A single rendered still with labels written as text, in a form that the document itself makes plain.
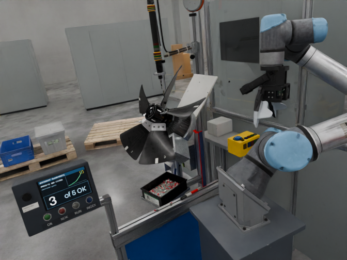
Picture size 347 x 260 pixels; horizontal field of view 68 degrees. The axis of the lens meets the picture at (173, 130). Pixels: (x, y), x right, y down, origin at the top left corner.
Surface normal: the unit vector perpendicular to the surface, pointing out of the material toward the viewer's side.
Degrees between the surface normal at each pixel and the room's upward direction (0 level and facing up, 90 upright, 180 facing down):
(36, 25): 90
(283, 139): 67
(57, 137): 95
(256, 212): 90
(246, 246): 0
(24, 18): 90
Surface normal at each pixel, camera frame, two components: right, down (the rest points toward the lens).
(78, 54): 0.38, 0.29
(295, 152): -0.22, -0.02
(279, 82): -0.69, 0.27
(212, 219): -0.11, -0.93
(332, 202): -0.84, 0.28
